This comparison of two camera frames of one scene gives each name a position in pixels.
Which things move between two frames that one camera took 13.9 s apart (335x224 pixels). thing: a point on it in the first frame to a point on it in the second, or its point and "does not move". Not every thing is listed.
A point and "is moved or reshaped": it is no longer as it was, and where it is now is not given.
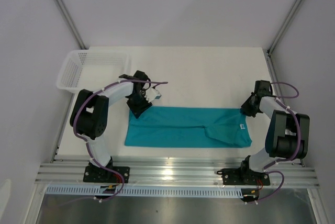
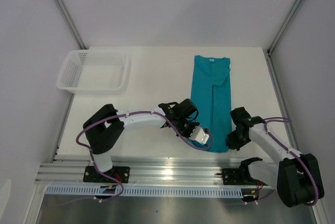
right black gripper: x=245 y=109 to x=234 y=144
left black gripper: x=137 y=110 to x=193 y=125
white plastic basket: x=91 y=69 does not move
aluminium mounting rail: x=176 y=172 does not move
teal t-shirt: x=188 y=126 is moved or reshaped
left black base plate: x=98 y=175 does not move
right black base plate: x=239 y=176 does not move
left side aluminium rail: x=62 y=130 does not move
